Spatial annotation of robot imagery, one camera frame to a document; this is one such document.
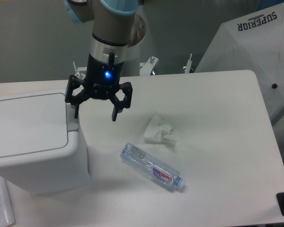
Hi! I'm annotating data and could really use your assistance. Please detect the white notepad with writing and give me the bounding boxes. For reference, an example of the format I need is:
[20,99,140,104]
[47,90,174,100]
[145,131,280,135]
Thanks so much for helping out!
[0,177,15,227]

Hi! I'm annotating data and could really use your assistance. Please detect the clear plastic water bottle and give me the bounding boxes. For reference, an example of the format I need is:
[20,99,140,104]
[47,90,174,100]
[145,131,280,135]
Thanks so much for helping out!
[120,143,186,192]

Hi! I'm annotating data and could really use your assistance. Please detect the crumpled white tissue paper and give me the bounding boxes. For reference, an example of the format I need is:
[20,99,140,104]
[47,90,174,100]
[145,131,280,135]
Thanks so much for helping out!
[144,114,177,146]

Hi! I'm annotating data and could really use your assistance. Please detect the white robot pedestal with brackets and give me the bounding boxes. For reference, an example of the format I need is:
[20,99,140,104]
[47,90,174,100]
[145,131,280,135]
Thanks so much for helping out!
[72,14,194,80]

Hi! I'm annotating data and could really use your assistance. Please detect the white push-top trash can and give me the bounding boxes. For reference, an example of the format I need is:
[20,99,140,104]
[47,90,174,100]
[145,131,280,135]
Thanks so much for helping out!
[0,89,90,194]

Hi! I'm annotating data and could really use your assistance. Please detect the white umbrella with blue text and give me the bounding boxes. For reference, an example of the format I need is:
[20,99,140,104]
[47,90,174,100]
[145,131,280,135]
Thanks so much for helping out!
[196,2,284,116]

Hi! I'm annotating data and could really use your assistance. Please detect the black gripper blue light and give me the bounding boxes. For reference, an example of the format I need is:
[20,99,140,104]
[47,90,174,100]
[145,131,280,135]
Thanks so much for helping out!
[64,53,133,122]

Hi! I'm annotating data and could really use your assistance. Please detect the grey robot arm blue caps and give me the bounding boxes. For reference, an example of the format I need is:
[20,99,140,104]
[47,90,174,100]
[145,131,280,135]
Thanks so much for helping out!
[64,0,139,121]

